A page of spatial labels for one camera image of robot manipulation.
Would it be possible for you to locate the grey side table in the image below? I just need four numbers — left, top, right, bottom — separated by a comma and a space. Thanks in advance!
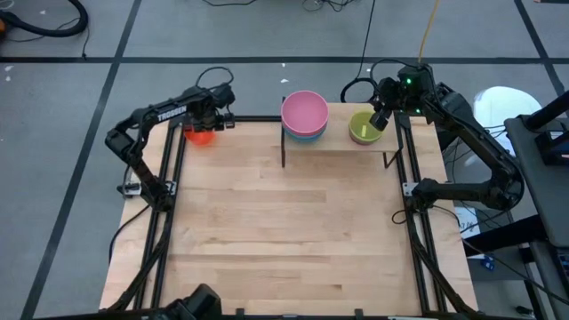
504, 91, 569, 320

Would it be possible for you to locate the large blue bowl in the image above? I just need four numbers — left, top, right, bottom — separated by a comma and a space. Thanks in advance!
287, 132, 326, 144

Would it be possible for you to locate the small yellow bowl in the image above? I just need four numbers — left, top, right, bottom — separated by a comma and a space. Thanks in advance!
349, 110, 384, 142

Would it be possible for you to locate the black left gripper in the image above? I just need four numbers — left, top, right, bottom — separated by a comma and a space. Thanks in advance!
186, 83, 236, 131

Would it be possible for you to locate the black coiled floor cable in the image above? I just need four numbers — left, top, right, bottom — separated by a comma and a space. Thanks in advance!
340, 0, 379, 104

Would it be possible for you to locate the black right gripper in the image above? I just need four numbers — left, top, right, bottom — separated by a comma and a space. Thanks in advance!
369, 64, 435, 132

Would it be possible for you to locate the wooden shelf with black legs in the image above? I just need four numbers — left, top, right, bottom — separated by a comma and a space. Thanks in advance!
280, 96, 405, 170

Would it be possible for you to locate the black device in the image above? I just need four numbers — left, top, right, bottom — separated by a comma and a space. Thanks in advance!
166, 283, 223, 320

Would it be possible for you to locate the black box on side table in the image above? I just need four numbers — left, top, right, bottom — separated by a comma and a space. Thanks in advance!
535, 131, 569, 166

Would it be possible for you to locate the black cable bundle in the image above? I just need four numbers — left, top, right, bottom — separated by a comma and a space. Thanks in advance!
301, 0, 357, 13

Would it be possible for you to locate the large pink bowl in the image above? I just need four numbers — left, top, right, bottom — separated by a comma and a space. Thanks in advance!
280, 90, 331, 137

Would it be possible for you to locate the small green bowl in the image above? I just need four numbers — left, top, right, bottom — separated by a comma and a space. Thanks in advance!
349, 132, 383, 145

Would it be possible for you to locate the white paper sheet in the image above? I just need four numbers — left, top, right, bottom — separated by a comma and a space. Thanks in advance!
455, 207, 482, 260

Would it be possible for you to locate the black aluminium table frame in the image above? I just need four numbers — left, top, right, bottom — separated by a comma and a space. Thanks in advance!
106, 100, 479, 320

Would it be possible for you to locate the white plastic chair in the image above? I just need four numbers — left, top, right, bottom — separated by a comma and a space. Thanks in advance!
473, 86, 543, 150

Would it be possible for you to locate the small orange bowl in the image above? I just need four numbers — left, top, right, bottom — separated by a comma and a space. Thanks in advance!
183, 125, 218, 148

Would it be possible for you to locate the thick black hose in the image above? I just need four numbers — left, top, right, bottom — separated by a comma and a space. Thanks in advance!
0, 0, 90, 39

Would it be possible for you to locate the yellow cable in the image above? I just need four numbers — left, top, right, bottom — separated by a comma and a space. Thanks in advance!
417, 0, 442, 64

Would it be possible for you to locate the large red bowl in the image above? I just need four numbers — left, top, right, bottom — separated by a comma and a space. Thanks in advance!
284, 128, 329, 140

